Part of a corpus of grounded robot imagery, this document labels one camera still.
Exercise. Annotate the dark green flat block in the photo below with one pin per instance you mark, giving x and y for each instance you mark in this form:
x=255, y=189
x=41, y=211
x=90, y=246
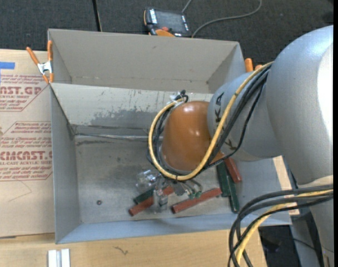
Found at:
x=143, y=197
x=222, y=179
x=234, y=197

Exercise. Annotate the red-brown flat block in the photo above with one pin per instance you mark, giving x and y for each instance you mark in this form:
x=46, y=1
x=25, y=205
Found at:
x=196, y=201
x=142, y=206
x=233, y=171

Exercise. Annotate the clear glass thing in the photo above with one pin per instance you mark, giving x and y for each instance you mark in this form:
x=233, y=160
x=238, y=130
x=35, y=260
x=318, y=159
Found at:
x=145, y=179

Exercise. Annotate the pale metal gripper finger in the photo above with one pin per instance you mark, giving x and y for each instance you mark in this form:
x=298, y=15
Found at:
x=157, y=202
x=164, y=201

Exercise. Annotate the brown cardboard board red print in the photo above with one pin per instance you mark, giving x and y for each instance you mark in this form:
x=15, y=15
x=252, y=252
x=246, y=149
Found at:
x=24, y=199

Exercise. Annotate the grey metal bin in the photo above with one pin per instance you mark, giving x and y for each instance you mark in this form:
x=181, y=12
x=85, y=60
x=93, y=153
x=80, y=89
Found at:
x=108, y=160

